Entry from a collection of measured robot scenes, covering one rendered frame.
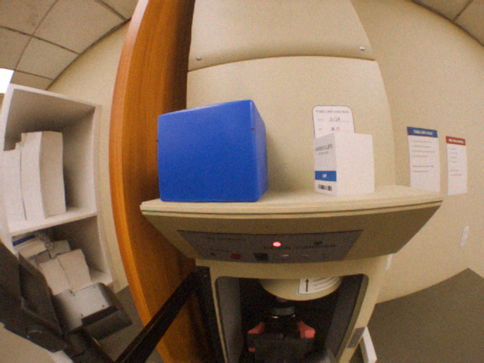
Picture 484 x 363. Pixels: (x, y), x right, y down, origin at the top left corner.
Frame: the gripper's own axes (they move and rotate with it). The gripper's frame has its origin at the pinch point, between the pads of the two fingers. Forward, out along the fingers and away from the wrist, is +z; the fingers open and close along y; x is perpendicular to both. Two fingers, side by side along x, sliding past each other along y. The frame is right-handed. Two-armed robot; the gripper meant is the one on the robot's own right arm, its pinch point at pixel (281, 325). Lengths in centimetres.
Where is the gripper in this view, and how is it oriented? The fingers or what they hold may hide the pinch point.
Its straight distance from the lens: 50.2
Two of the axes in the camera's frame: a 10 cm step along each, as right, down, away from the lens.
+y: -9.8, 0.6, 1.7
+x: 0.6, 10.0, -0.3
